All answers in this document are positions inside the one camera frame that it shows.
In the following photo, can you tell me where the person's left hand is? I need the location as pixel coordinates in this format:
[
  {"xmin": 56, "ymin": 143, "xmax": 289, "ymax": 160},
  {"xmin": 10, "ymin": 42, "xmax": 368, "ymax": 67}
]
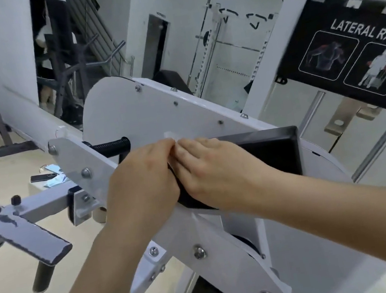
[{"xmin": 94, "ymin": 137, "xmax": 191, "ymax": 242}]

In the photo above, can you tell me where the person's right hand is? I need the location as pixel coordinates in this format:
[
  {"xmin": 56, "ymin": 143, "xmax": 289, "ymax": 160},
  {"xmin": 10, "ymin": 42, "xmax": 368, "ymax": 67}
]
[{"xmin": 168, "ymin": 123, "xmax": 288, "ymax": 225}]

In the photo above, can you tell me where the white gym machine frame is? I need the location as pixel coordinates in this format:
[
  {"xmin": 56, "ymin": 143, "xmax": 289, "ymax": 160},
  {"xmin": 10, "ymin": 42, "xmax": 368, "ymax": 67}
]
[{"xmin": 0, "ymin": 0, "xmax": 386, "ymax": 293}]

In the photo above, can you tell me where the blue dotted wet wipes packet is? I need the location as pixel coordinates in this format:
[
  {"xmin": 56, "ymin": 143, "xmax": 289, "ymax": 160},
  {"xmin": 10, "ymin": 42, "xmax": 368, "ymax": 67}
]
[{"xmin": 41, "ymin": 162, "xmax": 70, "ymax": 189}]

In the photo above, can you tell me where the person's right forearm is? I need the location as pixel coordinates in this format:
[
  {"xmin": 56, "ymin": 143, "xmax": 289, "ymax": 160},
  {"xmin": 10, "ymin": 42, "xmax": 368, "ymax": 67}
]
[{"xmin": 253, "ymin": 153, "xmax": 386, "ymax": 293}]

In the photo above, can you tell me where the person's left forearm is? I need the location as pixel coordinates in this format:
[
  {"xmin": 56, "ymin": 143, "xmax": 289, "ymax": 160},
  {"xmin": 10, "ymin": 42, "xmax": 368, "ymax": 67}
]
[{"xmin": 18, "ymin": 215, "xmax": 159, "ymax": 293}]

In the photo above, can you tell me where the black square cushion pad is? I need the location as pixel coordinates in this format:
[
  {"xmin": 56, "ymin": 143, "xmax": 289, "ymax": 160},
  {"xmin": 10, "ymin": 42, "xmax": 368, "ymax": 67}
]
[{"xmin": 167, "ymin": 124, "xmax": 309, "ymax": 217}]

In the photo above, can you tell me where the black patterned smartphone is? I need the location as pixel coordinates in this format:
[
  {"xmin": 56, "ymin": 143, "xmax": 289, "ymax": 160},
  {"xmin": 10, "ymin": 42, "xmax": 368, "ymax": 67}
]
[{"xmin": 29, "ymin": 171, "xmax": 58, "ymax": 184}]

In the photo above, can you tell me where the black angled bench pad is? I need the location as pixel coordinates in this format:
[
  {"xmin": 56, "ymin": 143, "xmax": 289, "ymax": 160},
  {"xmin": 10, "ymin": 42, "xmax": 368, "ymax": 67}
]
[{"xmin": 152, "ymin": 65, "xmax": 194, "ymax": 101}]

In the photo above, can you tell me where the white power rack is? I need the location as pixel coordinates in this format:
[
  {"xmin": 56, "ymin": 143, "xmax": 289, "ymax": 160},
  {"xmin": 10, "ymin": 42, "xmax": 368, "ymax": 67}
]
[{"xmin": 172, "ymin": 0, "xmax": 281, "ymax": 100}]

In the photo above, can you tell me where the dark grey gym machine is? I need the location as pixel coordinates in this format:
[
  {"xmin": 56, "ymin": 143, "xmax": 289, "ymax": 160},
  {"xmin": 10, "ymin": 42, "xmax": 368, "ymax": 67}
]
[{"xmin": 23, "ymin": 0, "xmax": 115, "ymax": 130}]

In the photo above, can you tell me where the grey staircase with railing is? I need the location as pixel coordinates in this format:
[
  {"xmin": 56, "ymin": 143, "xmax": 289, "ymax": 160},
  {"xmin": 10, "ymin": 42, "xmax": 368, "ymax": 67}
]
[{"xmin": 64, "ymin": 0, "xmax": 133, "ymax": 84}]

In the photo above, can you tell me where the black exercise instruction placard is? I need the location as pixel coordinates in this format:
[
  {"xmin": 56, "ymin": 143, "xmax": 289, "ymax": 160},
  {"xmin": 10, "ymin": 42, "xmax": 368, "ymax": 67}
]
[{"xmin": 266, "ymin": 0, "xmax": 386, "ymax": 144}]

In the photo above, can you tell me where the black foam handle grip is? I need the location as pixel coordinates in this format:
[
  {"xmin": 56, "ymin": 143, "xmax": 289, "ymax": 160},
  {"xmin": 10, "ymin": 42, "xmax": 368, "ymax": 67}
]
[{"xmin": 28, "ymin": 258, "xmax": 60, "ymax": 293}]

